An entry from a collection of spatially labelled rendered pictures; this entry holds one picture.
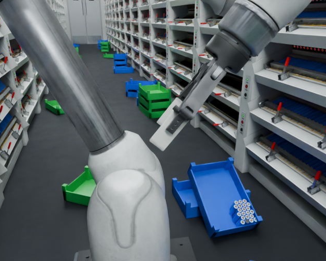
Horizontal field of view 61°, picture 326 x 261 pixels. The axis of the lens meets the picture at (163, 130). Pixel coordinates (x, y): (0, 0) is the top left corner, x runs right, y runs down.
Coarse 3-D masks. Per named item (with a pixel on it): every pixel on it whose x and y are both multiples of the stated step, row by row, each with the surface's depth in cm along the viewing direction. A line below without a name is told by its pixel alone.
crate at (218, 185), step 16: (192, 176) 118; (208, 176) 125; (224, 176) 126; (208, 192) 120; (224, 192) 121; (240, 192) 120; (208, 208) 115; (224, 208) 116; (208, 224) 107; (224, 224) 111; (256, 224) 108
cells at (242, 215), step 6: (234, 204) 111; (240, 204) 111; (246, 204) 111; (234, 210) 110; (240, 210) 109; (246, 210) 110; (252, 210) 110; (234, 216) 110; (240, 216) 108; (246, 216) 107; (252, 216) 108; (234, 222) 111; (240, 222) 106; (246, 222) 106; (252, 222) 106
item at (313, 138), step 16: (272, 96) 139; (288, 96) 132; (256, 112) 136; (272, 112) 129; (288, 112) 121; (304, 112) 118; (320, 112) 113; (272, 128) 124; (288, 128) 115; (304, 128) 110; (320, 128) 105; (304, 144) 106; (320, 144) 99
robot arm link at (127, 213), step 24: (96, 192) 52; (120, 192) 49; (144, 192) 50; (96, 216) 49; (120, 216) 48; (144, 216) 49; (96, 240) 50; (120, 240) 48; (144, 240) 49; (168, 240) 54
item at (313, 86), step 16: (304, 48) 121; (320, 48) 113; (256, 64) 130; (272, 64) 128; (288, 64) 122; (304, 64) 116; (320, 64) 111; (256, 80) 133; (272, 80) 119; (288, 80) 113; (304, 80) 108; (320, 80) 103; (304, 96) 104; (320, 96) 96
